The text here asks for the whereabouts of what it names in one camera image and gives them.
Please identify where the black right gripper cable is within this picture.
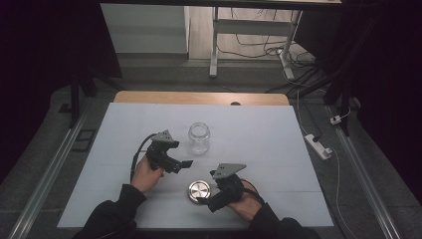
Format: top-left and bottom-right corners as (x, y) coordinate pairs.
(240, 178), (267, 205)

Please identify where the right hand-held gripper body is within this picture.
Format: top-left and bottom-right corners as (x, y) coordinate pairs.
(206, 162), (248, 214)

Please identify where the tangle of black cables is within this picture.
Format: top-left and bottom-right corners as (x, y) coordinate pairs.
(217, 7), (321, 95)

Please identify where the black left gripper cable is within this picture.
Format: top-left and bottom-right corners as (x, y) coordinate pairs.
(129, 132), (157, 183)

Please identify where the pale blue table mat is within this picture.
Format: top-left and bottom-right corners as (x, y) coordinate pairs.
(57, 102), (334, 231)

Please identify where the white panel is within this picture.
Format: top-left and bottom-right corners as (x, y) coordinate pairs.
(100, 3), (190, 55)

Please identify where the clear glass jar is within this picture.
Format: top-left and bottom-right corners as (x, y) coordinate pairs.
(187, 121), (212, 156)

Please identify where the black metal stand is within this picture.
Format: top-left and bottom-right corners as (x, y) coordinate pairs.
(288, 13), (362, 137)
(59, 66), (124, 129)

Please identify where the thin white cable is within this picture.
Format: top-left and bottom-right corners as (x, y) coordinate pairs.
(296, 89), (361, 239)

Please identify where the white power strip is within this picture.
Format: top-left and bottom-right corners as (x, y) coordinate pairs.
(304, 133), (333, 161)

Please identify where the aluminium floor rail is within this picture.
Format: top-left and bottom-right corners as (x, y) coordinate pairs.
(7, 108), (90, 239)
(326, 105), (403, 239)

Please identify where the person's left hand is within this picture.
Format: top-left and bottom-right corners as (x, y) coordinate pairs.
(130, 153), (166, 194)

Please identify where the round silver metal lid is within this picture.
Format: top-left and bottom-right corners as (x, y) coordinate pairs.
(187, 179), (212, 204)

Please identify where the person's right hand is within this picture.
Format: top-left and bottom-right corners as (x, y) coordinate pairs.
(226, 180), (264, 223)

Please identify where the white metal desk frame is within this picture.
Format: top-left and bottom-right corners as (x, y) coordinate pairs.
(208, 6), (304, 81)

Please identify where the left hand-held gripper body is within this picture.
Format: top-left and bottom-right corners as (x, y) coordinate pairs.
(145, 129), (184, 174)

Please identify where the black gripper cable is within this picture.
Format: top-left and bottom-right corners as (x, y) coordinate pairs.
(129, 132), (157, 183)
(240, 178), (267, 205)

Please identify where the black rectangular floor frame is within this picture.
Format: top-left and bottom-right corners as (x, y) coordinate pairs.
(71, 128), (98, 153)

